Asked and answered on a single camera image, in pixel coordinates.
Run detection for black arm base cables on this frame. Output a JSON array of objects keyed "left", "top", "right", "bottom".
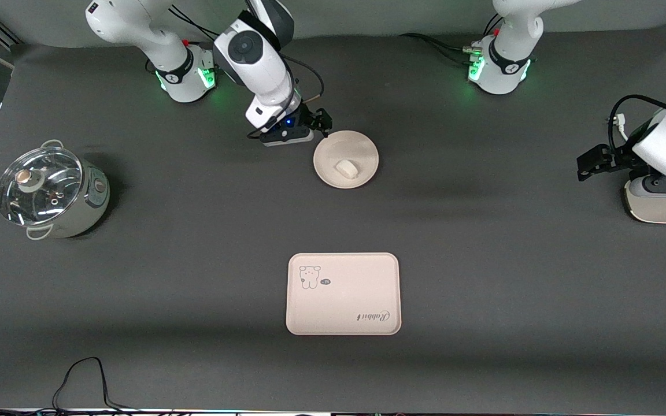
[
  {"left": 166, "top": 5, "right": 234, "bottom": 73},
  {"left": 398, "top": 12, "right": 504, "bottom": 67}
]

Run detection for black left arm base cables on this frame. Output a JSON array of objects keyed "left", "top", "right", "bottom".
[{"left": 398, "top": 12, "right": 504, "bottom": 67}]

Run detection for beige tray with rabbit print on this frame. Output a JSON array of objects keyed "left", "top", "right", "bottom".
[{"left": 286, "top": 252, "right": 402, "bottom": 336}]

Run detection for glass pot lid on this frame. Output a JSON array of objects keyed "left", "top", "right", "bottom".
[{"left": 0, "top": 146, "right": 83, "bottom": 226}]

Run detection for thin black loose cable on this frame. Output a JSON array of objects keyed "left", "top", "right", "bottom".
[{"left": 50, "top": 356, "right": 140, "bottom": 414}]

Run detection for cream white toaster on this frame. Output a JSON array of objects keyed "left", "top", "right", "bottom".
[{"left": 624, "top": 172, "right": 666, "bottom": 224}]

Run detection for black right arm base cables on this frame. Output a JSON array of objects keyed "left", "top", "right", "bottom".
[{"left": 166, "top": 5, "right": 234, "bottom": 73}]

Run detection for round beige plate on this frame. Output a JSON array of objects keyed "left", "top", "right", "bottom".
[{"left": 313, "top": 130, "right": 380, "bottom": 190}]

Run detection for pale green electric pot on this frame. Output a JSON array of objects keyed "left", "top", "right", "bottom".
[{"left": 0, "top": 140, "right": 111, "bottom": 240}]

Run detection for white power cord plug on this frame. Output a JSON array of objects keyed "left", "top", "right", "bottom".
[{"left": 606, "top": 113, "right": 641, "bottom": 148}]

